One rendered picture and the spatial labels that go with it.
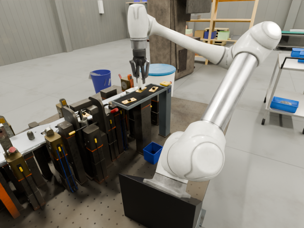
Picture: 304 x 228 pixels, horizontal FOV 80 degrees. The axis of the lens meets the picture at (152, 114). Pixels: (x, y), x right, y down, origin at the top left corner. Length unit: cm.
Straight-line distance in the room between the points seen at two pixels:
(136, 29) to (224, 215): 169
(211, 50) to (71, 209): 113
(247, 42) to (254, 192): 165
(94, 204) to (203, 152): 75
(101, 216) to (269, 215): 154
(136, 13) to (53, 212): 111
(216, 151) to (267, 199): 167
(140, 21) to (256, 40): 54
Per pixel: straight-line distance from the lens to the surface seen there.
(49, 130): 107
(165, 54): 455
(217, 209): 201
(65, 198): 124
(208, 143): 62
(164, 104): 137
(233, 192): 217
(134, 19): 101
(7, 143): 104
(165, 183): 83
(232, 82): 81
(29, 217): 126
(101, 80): 387
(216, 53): 106
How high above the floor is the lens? 162
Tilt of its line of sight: 30 degrees down
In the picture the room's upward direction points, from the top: 1 degrees counter-clockwise
